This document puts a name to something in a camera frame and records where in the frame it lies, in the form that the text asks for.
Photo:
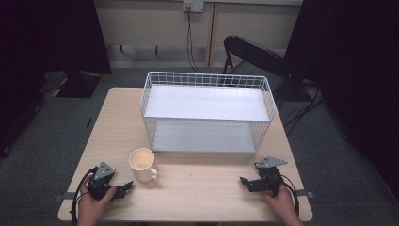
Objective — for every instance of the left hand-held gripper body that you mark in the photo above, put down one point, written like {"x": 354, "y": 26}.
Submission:
{"x": 101, "y": 180}

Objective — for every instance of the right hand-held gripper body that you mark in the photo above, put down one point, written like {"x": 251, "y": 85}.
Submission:
{"x": 269, "y": 175}

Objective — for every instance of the person's left hand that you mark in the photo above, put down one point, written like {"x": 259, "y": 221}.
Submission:
{"x": 91, "y": 207}

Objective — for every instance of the person's right hand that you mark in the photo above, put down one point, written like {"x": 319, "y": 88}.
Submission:
{"x": 282, "y": 207}

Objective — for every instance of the small black floor object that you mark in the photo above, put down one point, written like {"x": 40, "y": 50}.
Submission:
{"x": 89, "y": 122}

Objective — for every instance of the black stand base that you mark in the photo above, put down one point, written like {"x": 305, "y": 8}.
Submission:
{"x": 75, "y": 83}

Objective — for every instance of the black folding chair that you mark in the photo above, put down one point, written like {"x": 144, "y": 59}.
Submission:
{"x": 254, "y": 53}

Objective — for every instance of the dark curtain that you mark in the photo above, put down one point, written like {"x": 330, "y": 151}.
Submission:
{"x": 47, "y": 37}
{"x": 354, "y": 62}

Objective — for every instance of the white wall socket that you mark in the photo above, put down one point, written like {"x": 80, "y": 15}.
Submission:
{"x": 193, "y": 5}

